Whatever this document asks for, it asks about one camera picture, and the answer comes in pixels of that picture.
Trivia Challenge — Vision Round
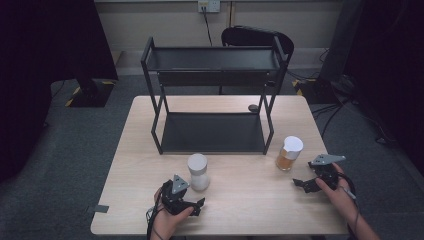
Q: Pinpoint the dark curtain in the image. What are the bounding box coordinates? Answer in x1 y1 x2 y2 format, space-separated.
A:
0 0 120 184
343 0 424 174

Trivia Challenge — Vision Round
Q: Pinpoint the black stand base with tape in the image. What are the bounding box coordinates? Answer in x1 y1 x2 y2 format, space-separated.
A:
292 78 338 105
64 78 118 108

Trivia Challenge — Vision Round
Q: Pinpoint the grey tape strip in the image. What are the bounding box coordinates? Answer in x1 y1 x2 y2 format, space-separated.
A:
86 204 110 215

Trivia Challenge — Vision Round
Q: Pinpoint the person's right hand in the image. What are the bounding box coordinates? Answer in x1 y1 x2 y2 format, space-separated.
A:
314 163 360 221

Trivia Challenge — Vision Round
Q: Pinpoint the white-lidded jar of white powder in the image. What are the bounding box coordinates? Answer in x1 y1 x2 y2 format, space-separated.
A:
187 153 211 193

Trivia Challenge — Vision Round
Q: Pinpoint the black wall cable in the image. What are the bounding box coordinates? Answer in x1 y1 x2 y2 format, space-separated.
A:
201 5 214 48

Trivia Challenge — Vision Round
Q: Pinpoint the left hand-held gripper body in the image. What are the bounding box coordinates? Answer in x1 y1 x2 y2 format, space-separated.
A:
161 173 196 216

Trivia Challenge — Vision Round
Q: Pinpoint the black chair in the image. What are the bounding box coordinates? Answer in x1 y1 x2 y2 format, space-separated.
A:
220 25 295 96

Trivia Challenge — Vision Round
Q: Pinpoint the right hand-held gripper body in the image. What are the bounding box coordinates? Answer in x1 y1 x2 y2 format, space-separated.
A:
308 153 347 191

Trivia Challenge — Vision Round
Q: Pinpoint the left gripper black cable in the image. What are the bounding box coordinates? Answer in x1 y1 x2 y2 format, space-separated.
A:
145 204 166 240

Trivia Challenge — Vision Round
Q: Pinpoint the white-lidded jar of amber powder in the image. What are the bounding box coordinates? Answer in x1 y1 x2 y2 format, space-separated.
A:
275 135 305 172

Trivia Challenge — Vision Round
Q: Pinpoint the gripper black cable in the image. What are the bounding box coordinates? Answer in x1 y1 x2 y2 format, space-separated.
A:
337 172 362 235
145 204 166 240

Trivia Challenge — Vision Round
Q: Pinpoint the black metal two-tier rack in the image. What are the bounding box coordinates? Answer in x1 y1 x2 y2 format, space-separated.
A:
140 35 290 156

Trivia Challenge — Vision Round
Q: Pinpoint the person's left hand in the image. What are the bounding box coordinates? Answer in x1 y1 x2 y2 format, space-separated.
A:
150 188 195 240

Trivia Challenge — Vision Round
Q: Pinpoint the white wall socket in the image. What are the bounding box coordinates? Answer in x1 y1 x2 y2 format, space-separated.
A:
197 0 222 14

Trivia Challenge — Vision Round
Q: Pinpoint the black floor cable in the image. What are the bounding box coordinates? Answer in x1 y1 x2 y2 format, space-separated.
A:
309 95 398 145

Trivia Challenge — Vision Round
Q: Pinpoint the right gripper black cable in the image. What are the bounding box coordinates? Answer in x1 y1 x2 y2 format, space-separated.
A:
337 172 362 235

